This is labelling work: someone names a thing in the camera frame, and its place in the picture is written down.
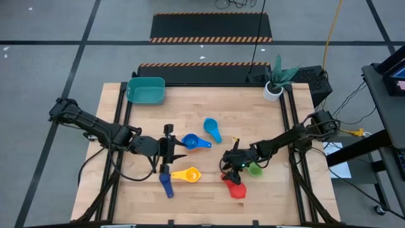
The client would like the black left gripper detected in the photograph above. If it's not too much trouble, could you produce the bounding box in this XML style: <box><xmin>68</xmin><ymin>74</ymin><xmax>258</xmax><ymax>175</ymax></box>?
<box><xmin>131</xmin><ymin>124</ymin><xmax>188</xmax><ymax>174</ymax></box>

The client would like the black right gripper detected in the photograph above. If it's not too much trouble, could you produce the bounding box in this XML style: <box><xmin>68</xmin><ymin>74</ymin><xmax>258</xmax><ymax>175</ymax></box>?
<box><xmin>222</xmin><ymin>139</ymin><xmax>259</xmax><ymax>186</ymax></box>

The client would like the yellow measuring cup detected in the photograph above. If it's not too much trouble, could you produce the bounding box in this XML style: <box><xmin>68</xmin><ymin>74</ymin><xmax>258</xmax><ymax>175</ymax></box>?
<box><xmin>171</xmin><ymin>167</ymin><xmax>202</xmax><ymax>184</ymax></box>

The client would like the green measuring cup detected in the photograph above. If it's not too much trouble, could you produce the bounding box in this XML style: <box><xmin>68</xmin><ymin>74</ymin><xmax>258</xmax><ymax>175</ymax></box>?
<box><xmin>246</xmin><ymin>161</ymin><xmax>264</xmax><ymax>178</ymax></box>

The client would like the red measuring cup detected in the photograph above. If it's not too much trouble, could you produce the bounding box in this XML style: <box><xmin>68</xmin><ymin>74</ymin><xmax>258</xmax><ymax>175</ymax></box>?
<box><xmin>220</xmin><ymin>173</ymin><xmax>247</xmax><ymax>200</ymax></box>

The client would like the navy measuring cup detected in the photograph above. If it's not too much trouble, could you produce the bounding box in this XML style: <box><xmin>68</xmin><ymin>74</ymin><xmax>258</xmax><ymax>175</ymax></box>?
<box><xmin>158</xmin><ymin>172</ymin><xmax>175</xmax><ymax>199</ymax></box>

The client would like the light blue measuring cup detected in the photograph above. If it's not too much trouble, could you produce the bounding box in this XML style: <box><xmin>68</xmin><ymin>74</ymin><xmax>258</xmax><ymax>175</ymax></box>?
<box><xmin>203</xmin><ymin>117</ymin><xmax>223</xmax><ymax>144</ymax></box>

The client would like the teal plastic basket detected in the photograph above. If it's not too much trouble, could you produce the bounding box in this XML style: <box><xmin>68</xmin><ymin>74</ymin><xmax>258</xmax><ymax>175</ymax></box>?
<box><xmin>125</xmin><ymin>77</ymin><xmax>166</xmax><ymax>106</ymax></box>

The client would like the black hazard-striped floor mat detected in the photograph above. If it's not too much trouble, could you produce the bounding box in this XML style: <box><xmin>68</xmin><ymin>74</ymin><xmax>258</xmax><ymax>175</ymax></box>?
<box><xmin>135</xmin><ymin>61</ymin><xmax>272</xmax><ymax>86</ymax></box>
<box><xmin>149</xmin><ymin>11</ymin><xmax>273</xmax><ymax>44</ymax></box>

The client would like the snake plant with white pot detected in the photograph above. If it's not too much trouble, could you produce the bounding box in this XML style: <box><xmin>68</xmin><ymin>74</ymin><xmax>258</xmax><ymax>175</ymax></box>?
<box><xmin>262</xmin><ymin>53</ymin><xmax>301</xmax><ymax>103</ymax></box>

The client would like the white paper sheet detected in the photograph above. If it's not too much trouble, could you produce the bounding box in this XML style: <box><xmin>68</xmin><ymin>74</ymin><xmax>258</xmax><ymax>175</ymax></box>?
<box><xmin>322</xmin><ymin>141</ymin><xmax>352</xmax><ymax>180</ymax></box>

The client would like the black perforated computer case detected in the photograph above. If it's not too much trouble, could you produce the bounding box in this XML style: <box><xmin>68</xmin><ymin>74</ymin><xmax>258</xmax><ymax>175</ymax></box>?
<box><xmin>286</xmin><ymin>65</ymin><xmax>333</xmax><ymax>108</ymax></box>

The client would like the dark grey side desk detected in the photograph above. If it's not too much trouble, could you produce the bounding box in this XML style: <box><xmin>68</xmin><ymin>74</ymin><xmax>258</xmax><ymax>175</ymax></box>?
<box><xmin>325</xmin><ymin>46</ymin><xmax>405</xmax><ymax>219</ymax></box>

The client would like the black laptop with lit screen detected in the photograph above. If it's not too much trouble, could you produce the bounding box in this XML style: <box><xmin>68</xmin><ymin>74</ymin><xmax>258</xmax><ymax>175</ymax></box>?
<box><xmin>376</xmin><ymin>46</ymin><xmax>405</xmax><ymax>98</ymax></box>

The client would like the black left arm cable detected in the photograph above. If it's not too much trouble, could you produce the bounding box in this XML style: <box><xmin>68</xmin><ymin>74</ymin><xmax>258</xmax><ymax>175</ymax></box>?
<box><xmin>77</xmin><ymin>139</ymin><xmax>159</xmax><ymax>187</ymax></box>

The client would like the black aluminium table frame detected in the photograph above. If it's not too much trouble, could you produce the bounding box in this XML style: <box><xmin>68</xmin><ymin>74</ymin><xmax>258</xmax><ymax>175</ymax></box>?
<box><xmin>71</xmin><ymin>81</ymin><xmax>342</xmax><ymax>228</ymax></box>

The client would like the black hanging cable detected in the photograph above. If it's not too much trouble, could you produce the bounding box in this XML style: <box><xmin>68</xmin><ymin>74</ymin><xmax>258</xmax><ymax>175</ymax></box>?
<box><xmin>248</xmin><ymin>0</ymin><xmax>267</xmax><ymax>75</ymax></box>

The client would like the black coiled cable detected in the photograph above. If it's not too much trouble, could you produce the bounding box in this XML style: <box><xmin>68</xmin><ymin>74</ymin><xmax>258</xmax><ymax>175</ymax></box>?
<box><xmin>215</xmin><ymin>0</ymin><xmax>257</xmax><ymax>10</ymax></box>

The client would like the yellow hanging cable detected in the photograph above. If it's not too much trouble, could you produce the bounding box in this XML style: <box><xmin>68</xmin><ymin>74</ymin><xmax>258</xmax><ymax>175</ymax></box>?
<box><xmin>321</xmin><ymin>0</ymin><xmax>368</xmax><ymax>137</ymax></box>

